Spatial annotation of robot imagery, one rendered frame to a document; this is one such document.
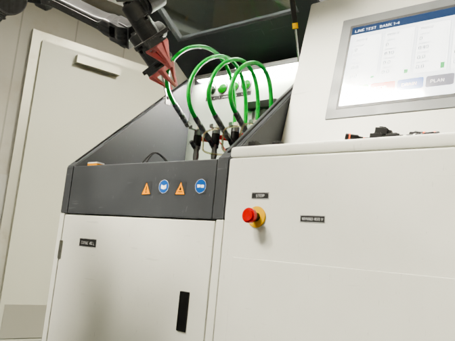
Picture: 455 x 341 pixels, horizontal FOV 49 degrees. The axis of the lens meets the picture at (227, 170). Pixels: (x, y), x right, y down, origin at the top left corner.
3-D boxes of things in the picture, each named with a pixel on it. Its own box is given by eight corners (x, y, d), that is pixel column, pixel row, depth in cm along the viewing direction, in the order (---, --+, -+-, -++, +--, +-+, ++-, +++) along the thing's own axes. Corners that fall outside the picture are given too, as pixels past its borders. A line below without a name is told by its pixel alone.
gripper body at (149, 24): (172, 31, 144) (158, 7, 142) (147, 47, 139) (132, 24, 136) (160, 37, 149) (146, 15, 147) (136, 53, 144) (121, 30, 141)
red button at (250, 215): (237, 225, 120) (239, 203, 121) (246, 226, 123) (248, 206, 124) (255, 226, 117) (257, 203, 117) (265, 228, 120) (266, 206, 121)
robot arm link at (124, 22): (116, 44, 166) (115, 20, 160) (139, 31, 173) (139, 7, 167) (143, 59, 162) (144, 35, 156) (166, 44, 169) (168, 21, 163)
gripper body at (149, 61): (156, 70, 168) (143, 51, 167) (174, 56, 161) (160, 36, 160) (144, 77, 164) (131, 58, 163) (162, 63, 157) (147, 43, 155)
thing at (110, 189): (67, 213, 168) (74, 166, 170) (78, 214, 171) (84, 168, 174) (211, 219, 130) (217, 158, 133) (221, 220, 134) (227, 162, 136)
